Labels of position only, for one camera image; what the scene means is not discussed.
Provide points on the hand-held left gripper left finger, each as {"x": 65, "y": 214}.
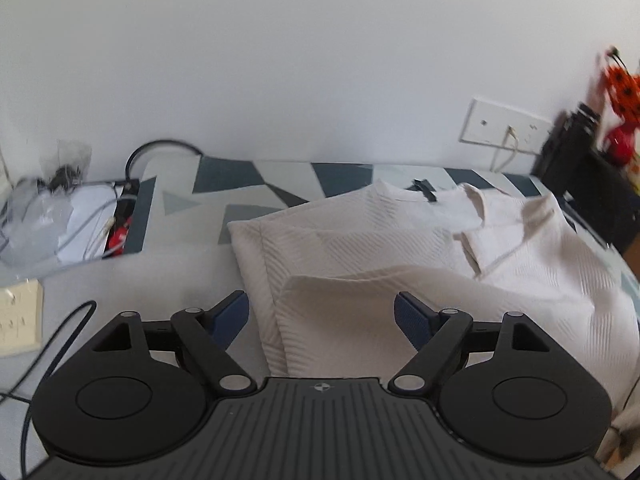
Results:
{"x": 232, "y": 317}

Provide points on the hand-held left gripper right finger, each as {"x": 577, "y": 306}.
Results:
{"x": 412, "y": 320}

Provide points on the white ribbed sweater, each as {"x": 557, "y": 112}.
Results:
{"x": 400, "y": 245}

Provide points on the beige power strip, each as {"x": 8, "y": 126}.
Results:
{"x": 20, "y": 315}

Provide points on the crumpled clear plastic bag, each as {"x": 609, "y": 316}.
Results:
{"x": 35, "y": 220}

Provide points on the black box appliance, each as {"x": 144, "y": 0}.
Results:
{"x": 610, "y": 195}

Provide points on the white wall socket panel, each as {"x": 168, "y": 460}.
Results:
{"x": 487, "y": 122}

